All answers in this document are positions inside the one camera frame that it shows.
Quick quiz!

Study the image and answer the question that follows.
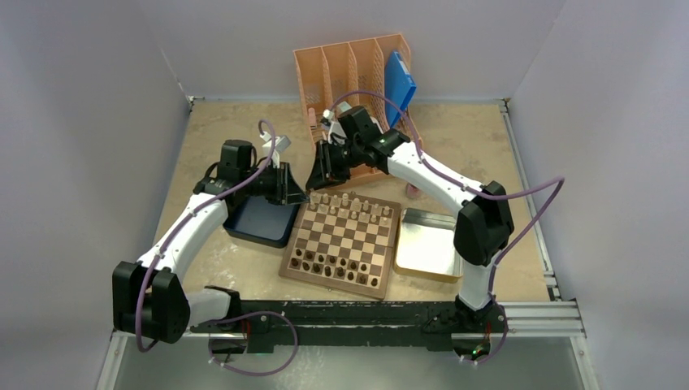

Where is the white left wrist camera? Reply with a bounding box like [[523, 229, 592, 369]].
[[261, 132, 291, 168]]

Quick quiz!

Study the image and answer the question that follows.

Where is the pink cap bottle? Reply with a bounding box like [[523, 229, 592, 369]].
[[405, 184, 421, 199]]

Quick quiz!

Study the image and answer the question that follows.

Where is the orange file organizer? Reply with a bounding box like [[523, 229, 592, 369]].
[[293, 34, 423, 189]]

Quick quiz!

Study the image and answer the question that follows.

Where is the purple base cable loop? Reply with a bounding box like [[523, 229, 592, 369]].
[[207, 310, 300, 378]]

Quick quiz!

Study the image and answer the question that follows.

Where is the light chess pieces row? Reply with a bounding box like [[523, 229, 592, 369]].
[[298, 191, 401, 232]]

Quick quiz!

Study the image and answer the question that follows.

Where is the dark blue tin tray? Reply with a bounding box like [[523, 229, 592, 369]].
[[223, 197, 300, 249]]

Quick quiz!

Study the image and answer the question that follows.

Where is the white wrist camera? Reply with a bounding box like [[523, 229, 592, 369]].
[[320, 110, 347, 145], [261, 132, 291, 168]]

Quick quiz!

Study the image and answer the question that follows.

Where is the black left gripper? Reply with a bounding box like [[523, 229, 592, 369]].
[[240, 161, 309, 206]]

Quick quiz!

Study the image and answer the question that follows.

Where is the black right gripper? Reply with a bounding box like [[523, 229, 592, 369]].
[[306, 140, 364, 192]]

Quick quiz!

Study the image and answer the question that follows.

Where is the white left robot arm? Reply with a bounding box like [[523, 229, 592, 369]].
[[112, 135, 308, 344]]

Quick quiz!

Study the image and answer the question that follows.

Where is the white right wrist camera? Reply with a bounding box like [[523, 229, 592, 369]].
[[320, 110, 347, 145]]

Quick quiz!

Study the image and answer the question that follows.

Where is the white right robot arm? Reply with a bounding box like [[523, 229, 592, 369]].
[[305, 106, 514, 331]]

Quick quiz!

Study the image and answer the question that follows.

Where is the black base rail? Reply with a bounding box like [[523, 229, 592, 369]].
[[190, 300, 509, 358]]

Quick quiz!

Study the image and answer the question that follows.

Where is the blue folder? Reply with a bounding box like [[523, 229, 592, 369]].
[[383, 50, 417, 111]]

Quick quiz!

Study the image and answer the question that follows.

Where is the wooden chess board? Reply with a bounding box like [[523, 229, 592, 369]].
[[279, 203, 401, 300]]

